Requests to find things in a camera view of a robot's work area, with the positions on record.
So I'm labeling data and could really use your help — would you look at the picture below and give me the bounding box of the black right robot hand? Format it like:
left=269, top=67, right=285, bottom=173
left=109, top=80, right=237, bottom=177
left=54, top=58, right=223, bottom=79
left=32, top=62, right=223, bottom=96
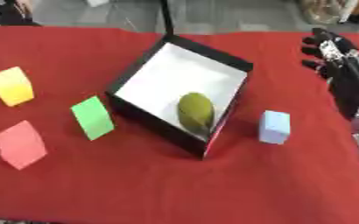
left=299, top=27, right=359, bottom=120

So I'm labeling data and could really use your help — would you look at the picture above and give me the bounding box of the black box white inside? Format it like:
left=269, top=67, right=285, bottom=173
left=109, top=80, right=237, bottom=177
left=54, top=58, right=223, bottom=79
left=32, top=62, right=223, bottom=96
left=104, top=34, right=255, bottom=161

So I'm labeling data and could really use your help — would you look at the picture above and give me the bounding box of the clear plastic bag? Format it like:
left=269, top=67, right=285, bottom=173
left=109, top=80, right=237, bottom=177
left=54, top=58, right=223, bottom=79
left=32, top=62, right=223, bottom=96
left=297, top=0, right=359, bottom=25

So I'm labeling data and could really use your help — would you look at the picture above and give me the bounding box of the light blue block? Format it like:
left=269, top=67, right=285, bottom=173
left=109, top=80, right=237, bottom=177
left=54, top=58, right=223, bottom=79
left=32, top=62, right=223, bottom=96
left=257, top=109, right=293, bottom=145

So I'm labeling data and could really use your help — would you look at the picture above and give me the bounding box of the green toy fruit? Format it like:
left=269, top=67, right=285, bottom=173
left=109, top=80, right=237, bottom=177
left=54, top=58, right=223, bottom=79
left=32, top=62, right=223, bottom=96
left=176, top=92, right=218, bottom=134

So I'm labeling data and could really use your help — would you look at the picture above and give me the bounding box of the black tripod leg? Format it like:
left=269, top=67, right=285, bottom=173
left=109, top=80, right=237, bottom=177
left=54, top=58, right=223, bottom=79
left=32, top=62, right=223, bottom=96
left=158, top=0, right=175, bottom=37

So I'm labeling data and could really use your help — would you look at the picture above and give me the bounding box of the green block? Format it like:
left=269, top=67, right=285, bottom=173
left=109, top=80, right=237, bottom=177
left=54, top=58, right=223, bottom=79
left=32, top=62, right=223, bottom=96
left=69, top=94, right=117, bottom=142

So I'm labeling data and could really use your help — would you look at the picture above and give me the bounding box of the pink block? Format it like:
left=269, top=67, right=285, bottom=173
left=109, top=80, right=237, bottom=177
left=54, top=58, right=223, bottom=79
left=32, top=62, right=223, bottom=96
left=0, top=119, right=50, bottom=172

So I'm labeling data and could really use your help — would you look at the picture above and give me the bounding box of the yellow block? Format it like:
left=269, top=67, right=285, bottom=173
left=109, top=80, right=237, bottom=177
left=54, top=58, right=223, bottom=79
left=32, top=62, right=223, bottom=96
left=0, top=66, right=38, bottom=108

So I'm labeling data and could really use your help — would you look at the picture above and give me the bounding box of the person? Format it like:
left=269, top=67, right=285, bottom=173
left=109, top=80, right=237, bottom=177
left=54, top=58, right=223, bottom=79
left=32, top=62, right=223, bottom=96
left=0, top=0, right=42, bottom=27

